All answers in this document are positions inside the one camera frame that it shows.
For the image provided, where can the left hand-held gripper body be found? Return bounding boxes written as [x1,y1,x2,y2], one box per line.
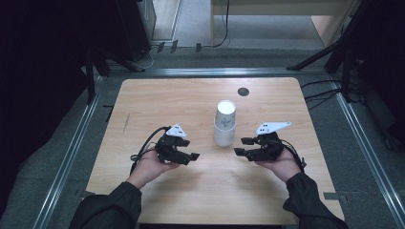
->
[156,123,191,165]

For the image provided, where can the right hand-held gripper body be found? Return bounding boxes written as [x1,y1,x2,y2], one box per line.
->
[249,121,292,162]

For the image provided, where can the stack of white paper cups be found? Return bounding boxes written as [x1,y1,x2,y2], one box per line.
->
[213,99,238,148]

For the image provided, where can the person's right hand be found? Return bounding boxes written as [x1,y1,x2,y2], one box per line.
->
[254,148,302,184]

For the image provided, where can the person's left hand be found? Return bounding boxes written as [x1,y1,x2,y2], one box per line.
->
[127,149,181,191]

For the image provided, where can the black tripod stand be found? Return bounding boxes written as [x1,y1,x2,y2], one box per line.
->
[83,47,146,105]
[286,0,366,103]

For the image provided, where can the black computer tower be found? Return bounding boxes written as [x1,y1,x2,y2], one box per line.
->
[116,0,157,62]

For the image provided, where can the light wooden desk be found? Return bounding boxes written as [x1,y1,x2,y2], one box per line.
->
[209,0,362,48]

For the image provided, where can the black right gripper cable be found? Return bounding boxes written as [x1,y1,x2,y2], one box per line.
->
[281,138,308,175]

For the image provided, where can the black floor cables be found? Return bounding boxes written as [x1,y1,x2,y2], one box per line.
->
[300,79,344,111]

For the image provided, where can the white floor cable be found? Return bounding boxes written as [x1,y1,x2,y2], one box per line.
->
[139,44,160,70]

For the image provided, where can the metal floor rail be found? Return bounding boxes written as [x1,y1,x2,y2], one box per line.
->
[329,75,405,225]
[32,75,107,229]

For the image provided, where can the black hanging cable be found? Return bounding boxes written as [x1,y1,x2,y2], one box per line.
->
[211,0,231,49]

